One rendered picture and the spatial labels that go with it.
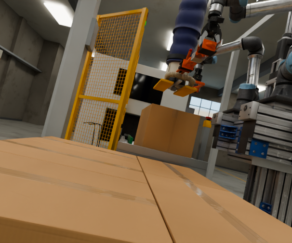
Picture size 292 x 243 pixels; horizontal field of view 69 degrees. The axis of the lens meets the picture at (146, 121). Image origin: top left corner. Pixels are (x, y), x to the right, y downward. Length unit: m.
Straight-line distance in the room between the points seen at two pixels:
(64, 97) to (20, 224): 2.05
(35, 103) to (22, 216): 10.78
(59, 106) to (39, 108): 8.66
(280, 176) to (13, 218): 1.36
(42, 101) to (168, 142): 9.68
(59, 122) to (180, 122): 1.26
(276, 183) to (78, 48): 2.10
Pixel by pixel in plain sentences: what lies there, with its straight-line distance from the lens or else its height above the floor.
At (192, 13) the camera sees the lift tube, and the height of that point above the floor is 1.71.
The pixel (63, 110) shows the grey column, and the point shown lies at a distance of 2.35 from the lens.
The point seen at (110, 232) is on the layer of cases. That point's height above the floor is 0.54.
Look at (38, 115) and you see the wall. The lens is 11.00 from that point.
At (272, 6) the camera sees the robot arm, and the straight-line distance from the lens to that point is 1.53.
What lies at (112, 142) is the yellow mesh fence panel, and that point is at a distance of 2.34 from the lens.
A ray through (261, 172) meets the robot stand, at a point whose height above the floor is 0.64.
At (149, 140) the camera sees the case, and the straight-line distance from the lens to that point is 1.62.
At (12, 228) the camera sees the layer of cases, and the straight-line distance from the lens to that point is 0.38.
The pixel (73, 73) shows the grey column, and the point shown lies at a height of 1.15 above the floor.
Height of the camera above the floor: 0.70
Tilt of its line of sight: 4 degrees up
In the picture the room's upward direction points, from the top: 14 degrees clockwise
